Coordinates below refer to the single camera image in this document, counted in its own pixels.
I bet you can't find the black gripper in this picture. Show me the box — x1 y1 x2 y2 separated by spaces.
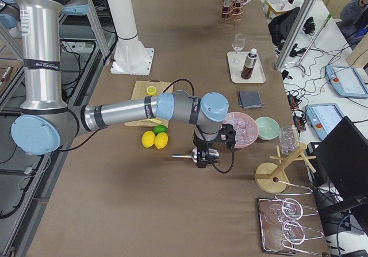
193 135 219 167

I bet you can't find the copper wire bottle basket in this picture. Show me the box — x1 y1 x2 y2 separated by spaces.
220 0 248 25

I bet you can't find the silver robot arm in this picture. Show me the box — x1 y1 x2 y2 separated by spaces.
11 0 235 168

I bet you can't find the stainless steel ice scoop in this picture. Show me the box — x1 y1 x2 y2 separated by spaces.
172 147 220 168

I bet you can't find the yellow lemon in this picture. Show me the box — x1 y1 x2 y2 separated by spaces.
154 132 168 149
141 131 156 148

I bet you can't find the pink bowl of ice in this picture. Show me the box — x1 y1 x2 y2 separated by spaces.
223 112 259 149

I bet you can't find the green lime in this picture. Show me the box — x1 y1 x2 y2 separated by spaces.
153 125 167 135

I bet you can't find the yellow plastic knife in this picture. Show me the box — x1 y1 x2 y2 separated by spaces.
148 118 162 125

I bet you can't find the wooden cup rack stand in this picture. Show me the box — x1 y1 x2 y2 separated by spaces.
254 143 316 194

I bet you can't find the mint green bowl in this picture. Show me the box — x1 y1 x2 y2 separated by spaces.
255 117 280 141

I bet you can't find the grey folded cloth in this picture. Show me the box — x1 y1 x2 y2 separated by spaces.
238 91 264 109

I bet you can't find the half lemon slice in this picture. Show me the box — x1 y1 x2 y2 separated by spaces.
146 86 157 96

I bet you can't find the clear glass mug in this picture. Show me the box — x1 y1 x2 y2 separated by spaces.
278 125 299 155

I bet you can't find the black framed glass tray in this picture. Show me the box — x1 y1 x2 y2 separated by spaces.
256 195 325 255

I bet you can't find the bamboo cutting board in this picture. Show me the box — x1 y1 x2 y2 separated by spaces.
124 80 170 128

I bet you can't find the upturned wine glass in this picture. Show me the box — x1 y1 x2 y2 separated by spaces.
264 221 325 248
266 198 318 220

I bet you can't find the cream rabbit print tray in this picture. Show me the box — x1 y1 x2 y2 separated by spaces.
227 51 266 84

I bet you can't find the clear wine glass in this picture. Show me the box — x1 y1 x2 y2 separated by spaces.
232 33 246 63

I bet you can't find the blue teach pendant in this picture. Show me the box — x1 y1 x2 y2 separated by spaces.
325 65 367 99
305 103 344 140

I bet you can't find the black monitor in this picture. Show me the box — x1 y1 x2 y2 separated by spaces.
312 116 368 220

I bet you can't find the black backpack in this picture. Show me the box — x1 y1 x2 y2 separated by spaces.
268 7 300 45

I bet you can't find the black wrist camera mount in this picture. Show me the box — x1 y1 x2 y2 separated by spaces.
220 124 236 151

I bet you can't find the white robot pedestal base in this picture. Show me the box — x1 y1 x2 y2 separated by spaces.
108 0 154 76

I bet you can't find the aluminium frame post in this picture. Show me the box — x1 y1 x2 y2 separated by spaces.
274 0 316 71

